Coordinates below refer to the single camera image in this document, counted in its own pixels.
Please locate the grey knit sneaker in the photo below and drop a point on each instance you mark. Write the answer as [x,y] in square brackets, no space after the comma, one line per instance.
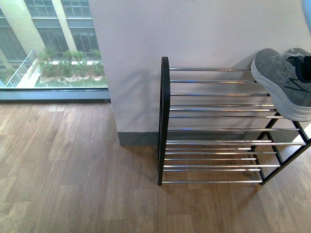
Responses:
[298,52]
[287,79]

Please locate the black metal shoe rack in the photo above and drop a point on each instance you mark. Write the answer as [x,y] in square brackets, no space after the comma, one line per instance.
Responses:
[218,125]

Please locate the dark grey window frame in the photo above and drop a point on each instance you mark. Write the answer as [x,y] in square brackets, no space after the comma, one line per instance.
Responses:
[54,95]

